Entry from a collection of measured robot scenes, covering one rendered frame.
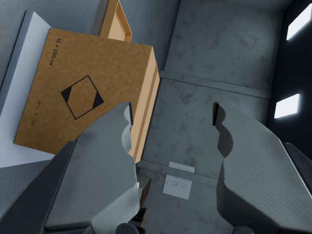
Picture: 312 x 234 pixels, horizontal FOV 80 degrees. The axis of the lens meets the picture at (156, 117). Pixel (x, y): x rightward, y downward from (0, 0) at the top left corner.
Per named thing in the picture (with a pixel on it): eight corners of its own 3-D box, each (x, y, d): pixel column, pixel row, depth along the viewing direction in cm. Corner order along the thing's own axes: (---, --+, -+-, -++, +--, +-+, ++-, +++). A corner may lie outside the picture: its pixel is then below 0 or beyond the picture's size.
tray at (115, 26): (111, 84, 101) (118, 86, 100) (90, 66, 75) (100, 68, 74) (125, 32, 103) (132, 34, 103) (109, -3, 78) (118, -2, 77)
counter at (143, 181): (131, 190, 769) (147, 194, 761) (117, 205, 568) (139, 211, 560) (135, 173, 778) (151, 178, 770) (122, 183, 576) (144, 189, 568)
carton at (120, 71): (68, 143, 68) (139, 161, 65) (12, 144, 44) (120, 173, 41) (90, 64, 71) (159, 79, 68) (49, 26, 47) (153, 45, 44)
